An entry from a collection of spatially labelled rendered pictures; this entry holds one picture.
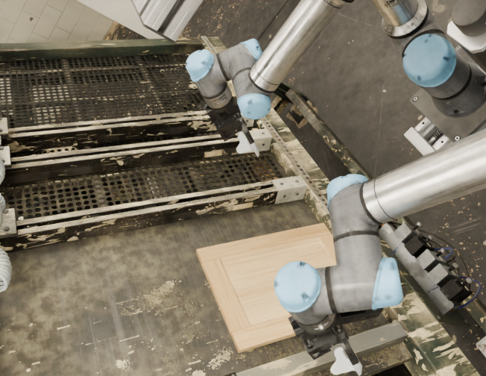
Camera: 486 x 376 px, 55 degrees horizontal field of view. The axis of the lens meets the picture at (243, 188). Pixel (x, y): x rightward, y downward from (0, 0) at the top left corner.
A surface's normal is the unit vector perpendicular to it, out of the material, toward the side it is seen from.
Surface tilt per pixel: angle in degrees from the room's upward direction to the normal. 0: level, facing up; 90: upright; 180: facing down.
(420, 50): 8
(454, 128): 0
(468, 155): 8
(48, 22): 90
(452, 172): 25
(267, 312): 59
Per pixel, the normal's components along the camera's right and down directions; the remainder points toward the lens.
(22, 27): 0.36, 0.68
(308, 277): -0.36, -0.54
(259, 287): 0.15, -0.74
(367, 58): -0.72, -0.25
